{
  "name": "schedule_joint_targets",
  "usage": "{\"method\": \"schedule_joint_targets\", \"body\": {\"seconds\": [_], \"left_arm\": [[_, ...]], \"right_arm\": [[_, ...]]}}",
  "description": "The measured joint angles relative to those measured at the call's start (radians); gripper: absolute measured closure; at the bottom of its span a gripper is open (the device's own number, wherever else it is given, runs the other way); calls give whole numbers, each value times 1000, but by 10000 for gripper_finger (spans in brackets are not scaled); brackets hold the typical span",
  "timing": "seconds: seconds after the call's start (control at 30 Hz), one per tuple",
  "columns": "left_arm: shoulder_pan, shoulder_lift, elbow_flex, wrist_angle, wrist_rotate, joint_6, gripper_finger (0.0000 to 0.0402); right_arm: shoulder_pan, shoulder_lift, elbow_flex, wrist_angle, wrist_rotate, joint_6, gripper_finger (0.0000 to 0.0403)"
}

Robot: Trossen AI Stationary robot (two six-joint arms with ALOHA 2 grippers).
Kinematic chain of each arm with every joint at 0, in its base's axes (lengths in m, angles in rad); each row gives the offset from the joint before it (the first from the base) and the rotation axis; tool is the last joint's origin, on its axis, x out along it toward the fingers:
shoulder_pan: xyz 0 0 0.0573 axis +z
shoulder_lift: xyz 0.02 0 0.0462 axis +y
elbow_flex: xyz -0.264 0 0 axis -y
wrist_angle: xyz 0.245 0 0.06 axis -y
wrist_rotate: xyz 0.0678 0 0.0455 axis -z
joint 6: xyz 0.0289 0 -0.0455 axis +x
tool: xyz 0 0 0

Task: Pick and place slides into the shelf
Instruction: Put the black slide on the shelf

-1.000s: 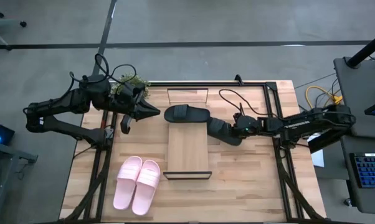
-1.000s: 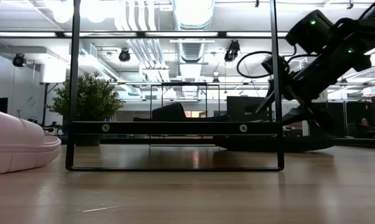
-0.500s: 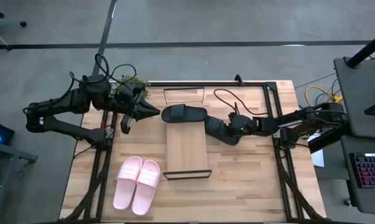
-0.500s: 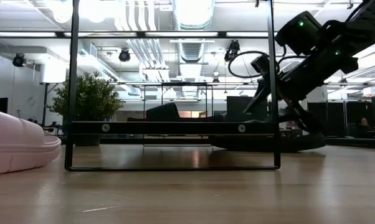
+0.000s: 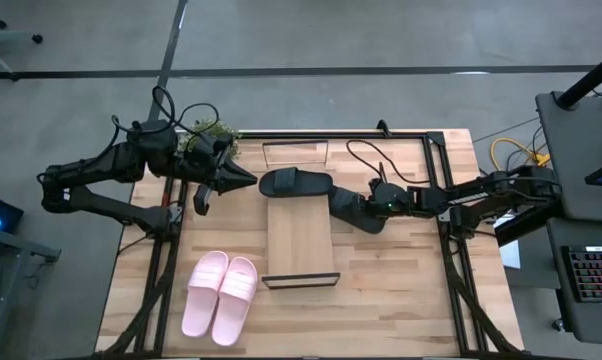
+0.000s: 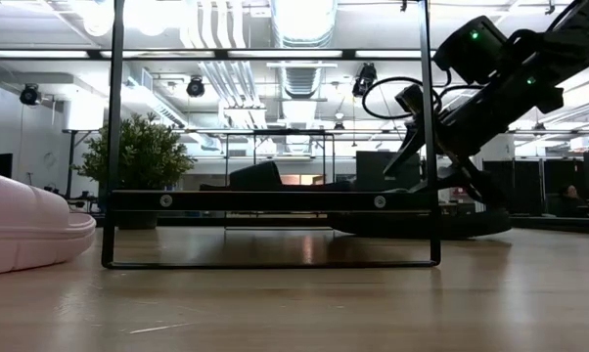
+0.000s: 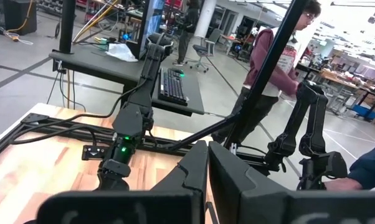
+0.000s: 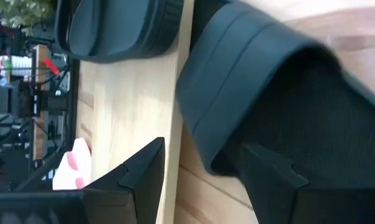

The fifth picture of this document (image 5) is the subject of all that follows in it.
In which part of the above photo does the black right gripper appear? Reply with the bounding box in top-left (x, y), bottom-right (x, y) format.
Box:
top-left (353, 178), bottom-right (413, 219)

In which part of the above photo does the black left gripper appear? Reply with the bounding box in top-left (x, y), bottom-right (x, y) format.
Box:
top-left (179, 132), bottom-right (259, 217)

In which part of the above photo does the black slide sandal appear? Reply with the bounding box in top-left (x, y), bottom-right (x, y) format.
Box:
top-left (328, 184), bottom-right (388, 235)
top-left (258, 167), bottom-right (335, 199)

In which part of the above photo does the pink slide sandal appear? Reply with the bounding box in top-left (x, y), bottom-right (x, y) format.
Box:
top-left (211, 256), bottom-right (259, 348)
top-left (181, 250), bottom-right (230, 339)

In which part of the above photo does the small green potted plant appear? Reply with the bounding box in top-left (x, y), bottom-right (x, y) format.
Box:
top-left (178, 117), bottom-right (242, 160)

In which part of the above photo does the white paper sheet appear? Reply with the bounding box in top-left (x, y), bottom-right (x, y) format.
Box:
top-left (495, 214), bottom-right (523, 270)

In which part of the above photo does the grey desk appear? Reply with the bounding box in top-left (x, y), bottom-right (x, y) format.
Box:
top-left (534, 91), bottom-right (602, 224)

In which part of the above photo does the backlit computer keyboard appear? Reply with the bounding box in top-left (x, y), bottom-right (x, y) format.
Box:
top-left (562, 245), bottom-right (602, 303)

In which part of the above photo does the black pole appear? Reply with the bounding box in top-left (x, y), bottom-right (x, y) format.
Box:
top-left (554, 47), bottom-right (602, 110)

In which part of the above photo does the dark keyboard desk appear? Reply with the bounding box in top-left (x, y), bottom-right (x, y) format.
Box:
top-left (545, 219), bottom-right (602, 347)

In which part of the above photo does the grey office chair base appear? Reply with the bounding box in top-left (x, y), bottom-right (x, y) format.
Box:
top-left (0, 0), bottom-right (45, 81)

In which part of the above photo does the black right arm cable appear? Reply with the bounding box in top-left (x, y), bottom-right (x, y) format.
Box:
top-left (345, 139), bottom-right (432, 186)

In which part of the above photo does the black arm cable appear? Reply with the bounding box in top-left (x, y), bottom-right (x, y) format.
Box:
top-left (345, 139), bottom-right (432, 186)
top-left (111, 85), bottom-right (221, 147)

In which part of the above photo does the wooden shelf with black frame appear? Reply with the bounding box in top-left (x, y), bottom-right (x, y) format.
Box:
top-left (261, 140), bottom-right (341, 290)

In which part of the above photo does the black aluminium table frame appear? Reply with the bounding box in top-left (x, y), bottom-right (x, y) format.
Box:
top-left (94, 130), bottom-right (532, 360)

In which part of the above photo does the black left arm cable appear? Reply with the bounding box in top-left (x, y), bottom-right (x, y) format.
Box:
top-left (111, 85), bottom-right (221, 147)

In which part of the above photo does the yellow cable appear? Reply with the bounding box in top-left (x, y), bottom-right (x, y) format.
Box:
top-left (489, 137), bottom-right (551, 174)

